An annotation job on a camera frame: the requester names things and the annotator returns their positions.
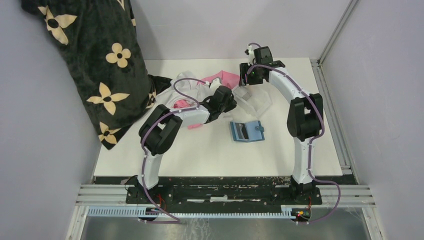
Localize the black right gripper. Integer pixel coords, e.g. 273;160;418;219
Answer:
239;61;264;86

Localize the single dark credit card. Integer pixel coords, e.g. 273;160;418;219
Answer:
240;123;249;140

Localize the blue leather card holder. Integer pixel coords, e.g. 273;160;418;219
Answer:
229;120;265;143

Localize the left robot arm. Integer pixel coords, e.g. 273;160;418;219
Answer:
137;86;237;204

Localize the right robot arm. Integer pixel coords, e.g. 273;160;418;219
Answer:
239;42;325;204

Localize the pink cloth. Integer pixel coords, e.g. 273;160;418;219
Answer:
170;70;240;109

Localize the clear plastic tray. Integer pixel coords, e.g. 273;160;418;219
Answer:
232;86;272;118

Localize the white cloth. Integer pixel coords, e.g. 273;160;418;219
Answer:
152;70;233;123

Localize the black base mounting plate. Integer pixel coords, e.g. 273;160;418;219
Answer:
122;176;323;215

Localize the black floral blanket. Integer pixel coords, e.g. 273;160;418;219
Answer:
20;0;171;150

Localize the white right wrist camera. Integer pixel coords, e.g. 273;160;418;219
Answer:
244;44;255;66

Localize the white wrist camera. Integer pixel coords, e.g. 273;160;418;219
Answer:
244;44;255;66
205;77;222;91

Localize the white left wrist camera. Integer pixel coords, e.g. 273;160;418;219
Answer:
205;77;222;91

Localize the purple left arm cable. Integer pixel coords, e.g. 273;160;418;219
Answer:
140;77;208;224

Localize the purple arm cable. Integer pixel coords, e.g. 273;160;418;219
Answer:
246;42;342;224
140;77;208;224

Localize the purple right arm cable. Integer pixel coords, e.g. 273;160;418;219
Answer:
246;42;342;224

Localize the aluminium frame rail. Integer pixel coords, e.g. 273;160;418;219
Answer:
66;184;384;240

